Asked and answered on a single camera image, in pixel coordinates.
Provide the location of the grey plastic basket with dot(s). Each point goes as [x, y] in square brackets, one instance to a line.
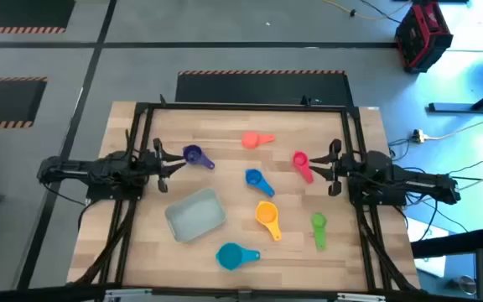
[195, 215]

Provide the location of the teal measuring cup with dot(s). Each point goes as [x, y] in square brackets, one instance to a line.
[230, 256]

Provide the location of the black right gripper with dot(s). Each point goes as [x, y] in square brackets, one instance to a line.
[342, 168]

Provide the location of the grey black desk leg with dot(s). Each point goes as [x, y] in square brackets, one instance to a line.
[455, 107]

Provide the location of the round metal floor fitting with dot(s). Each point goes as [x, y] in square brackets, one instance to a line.
[468, 285]

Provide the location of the yellow white power strip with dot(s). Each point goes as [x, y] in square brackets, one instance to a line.
[418, 136]

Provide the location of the orange measuring cup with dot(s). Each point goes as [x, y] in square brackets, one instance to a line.
[250, 140]

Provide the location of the black aluminium table frame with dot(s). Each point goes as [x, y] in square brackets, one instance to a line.
[245, 107]

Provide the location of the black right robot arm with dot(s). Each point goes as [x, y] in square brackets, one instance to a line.
[413, 182]

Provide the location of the green measuring cup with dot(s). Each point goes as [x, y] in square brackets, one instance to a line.
[318, 220]

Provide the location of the blue measuring cup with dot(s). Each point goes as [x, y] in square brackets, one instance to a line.
[253, 177]

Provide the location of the white printed floor sheet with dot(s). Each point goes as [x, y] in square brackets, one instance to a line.
[430, 266]

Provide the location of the red measuring cup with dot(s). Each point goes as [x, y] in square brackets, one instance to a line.
[300, 159]

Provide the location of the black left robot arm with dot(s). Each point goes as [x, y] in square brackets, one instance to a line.
[78, 172]

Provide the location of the black floor beam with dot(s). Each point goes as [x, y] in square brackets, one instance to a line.
[451, 245]

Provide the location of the yellow measuring cup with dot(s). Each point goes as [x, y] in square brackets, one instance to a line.
[266, 214]

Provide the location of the purple measuring cup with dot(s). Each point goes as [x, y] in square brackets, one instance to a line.
[192, 154]

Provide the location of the black floor mat striped edge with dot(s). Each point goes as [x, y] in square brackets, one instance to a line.
[262, 88]
[2, 100]
[19, 12]

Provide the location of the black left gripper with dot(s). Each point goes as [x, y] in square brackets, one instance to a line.
[153, 165]

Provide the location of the red black tool box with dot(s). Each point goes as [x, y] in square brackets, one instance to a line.
[424, 38]

